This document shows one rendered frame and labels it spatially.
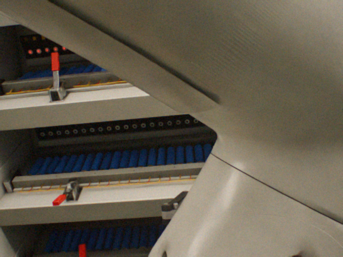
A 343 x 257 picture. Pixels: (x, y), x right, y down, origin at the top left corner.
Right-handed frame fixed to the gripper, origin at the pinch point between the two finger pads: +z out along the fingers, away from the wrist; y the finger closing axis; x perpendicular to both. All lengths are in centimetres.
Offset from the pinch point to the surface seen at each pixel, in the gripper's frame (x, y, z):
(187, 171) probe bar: 2.4, -3.6, 10.8
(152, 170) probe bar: 3.2, -10.5, 10.8
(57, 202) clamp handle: -0.1, -26.2, 0.8
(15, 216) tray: -3.8, -38.5, 7.9
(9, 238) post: -9.2, -42.6, 11.8
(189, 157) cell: 4.9, -3.0, 14.3
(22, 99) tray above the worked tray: 19.3, -34.8, 7.2
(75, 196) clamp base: -0.5, -25.6, 7.7
